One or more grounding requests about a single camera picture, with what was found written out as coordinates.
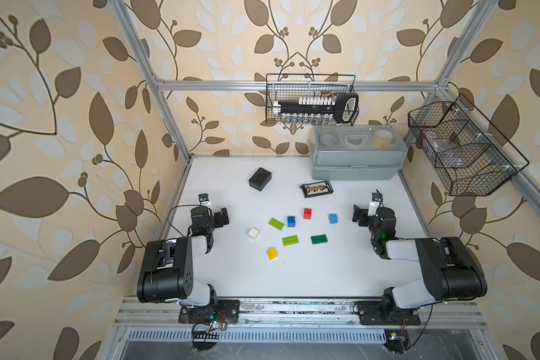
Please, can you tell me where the light blue lego brick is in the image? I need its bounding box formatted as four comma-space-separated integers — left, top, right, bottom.
328, 214, 338, 224

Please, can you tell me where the white lego brick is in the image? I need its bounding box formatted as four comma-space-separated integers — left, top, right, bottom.
247, 227, 260, 241

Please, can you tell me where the dark green lego brick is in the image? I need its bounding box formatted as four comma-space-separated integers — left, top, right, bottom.
310, 234, 328, 245

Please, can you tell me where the lime lego brick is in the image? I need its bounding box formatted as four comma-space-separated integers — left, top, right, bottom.
268, 218, 284, 231
282, 235, 299, 247

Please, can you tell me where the yellow lego brick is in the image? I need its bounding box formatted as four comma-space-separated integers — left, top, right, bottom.
266, 247, 278, 260

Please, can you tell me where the red lego brick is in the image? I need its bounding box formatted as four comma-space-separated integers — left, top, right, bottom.
303, 208, 312, 220

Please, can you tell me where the dark blue lego brick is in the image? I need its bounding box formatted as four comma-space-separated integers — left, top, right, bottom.
287, 216, 296, 227

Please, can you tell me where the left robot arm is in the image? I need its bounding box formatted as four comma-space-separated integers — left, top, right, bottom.
136, 205, 230, 308

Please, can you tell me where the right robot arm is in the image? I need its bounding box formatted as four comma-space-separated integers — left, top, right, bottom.
352, 205, 488, 313

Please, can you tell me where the black box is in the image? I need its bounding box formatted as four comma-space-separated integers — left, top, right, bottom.
249, 167, 272, 191

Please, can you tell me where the grey plastic toolbox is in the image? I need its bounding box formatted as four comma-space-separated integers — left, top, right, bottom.
310, 125, 407, 181

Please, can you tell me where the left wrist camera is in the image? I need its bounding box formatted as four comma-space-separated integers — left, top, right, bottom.
199, 193, 212, 209

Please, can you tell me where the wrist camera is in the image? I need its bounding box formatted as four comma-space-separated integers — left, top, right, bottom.
368, 190, 383, 216
199, 193, 212, 209

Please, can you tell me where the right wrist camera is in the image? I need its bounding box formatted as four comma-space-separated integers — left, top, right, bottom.
368, 190, 383, 216

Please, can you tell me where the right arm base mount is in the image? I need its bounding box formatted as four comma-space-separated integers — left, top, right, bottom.
353, 301, 421, 326

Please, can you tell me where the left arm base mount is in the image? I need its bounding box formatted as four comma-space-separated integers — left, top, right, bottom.
178, 298, 240, 324

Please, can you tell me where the right wire basket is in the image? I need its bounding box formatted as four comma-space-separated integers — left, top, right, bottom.
407, 94, 530, 197

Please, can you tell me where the wire basket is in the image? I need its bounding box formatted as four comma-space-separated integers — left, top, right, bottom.
407, 94, 530, 197
265, 73, 359, 127

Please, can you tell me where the aluminium front rail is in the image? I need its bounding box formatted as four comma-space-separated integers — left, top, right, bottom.
114, 297, 487, 344

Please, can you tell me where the back wire basket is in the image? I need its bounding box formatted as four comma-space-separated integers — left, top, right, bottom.
265, 73, 359, 127

